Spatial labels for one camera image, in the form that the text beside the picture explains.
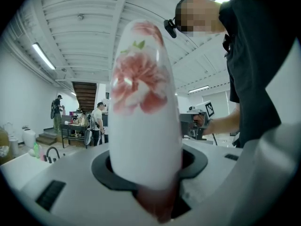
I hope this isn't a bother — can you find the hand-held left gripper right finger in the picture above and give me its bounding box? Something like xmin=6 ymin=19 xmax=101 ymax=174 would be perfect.
xmin=164 ymin=121 xmax=301 ymax=226

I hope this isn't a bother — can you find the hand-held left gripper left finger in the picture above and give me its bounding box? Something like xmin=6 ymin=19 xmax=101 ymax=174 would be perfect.
xmin=20 ymin=149 xmax=156 ymax=226

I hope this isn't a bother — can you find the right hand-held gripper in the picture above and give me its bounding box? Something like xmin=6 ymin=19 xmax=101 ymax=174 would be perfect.
xmin=180 ymin=100 xmax=216 ymax=141

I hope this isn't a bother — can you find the white floral bottle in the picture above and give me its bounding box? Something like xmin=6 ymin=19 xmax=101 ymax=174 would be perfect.
xmin=107 ymin=18 xmax=184 ymax=224

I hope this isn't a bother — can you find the white bathtub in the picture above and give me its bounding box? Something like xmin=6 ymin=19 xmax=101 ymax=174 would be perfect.
xmin=0 ymin=152 xmax=62 ymax=191

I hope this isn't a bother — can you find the person's right forearm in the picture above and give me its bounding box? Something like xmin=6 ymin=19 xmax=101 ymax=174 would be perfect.
xmin=206 ymin=106 xmax=241 ymax=136

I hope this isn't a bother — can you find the person's right hand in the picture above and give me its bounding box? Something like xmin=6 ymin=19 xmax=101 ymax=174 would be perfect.
xmin=192 ymin=114 xmax=214 ymax=136

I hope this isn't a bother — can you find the long ceiling light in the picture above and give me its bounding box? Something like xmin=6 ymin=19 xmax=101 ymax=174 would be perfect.
xmin=32 ymin=42 xmax=56 ymax=70
xmin=188 ymin=85 xmax=210 ymax=93

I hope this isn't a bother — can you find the black curved faucet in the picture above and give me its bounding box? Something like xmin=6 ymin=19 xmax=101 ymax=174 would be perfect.
xmin=46 ymin=146 xmax=61 ymax=164

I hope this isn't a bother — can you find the black cluttered table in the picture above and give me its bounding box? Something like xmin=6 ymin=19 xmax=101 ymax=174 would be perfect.
xmin=60 ymin=122 xmax=95 ymax=148

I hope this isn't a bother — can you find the white pedal bin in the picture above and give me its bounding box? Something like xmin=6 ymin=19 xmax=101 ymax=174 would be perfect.
xmin=8 ymin=137 xmax=19 ymax=158

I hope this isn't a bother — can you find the person's black shirt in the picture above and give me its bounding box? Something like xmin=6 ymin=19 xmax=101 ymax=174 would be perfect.
xmin=218 ymin=0 xmax=297 ymax=148

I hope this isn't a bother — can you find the brown wooden staircase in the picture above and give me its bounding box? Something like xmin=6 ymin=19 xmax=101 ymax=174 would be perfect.
xmin=71 ymin=81 xmax=98 ymax=113

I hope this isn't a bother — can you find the person's head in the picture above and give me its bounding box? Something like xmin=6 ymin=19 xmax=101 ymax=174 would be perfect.
xmin=175 ymin=0 xmax=227 ymax=35

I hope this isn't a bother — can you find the black head-worn camera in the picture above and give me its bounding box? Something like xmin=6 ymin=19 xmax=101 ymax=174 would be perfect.
xmin=164 ymin=19 xmax=177 ymax=39

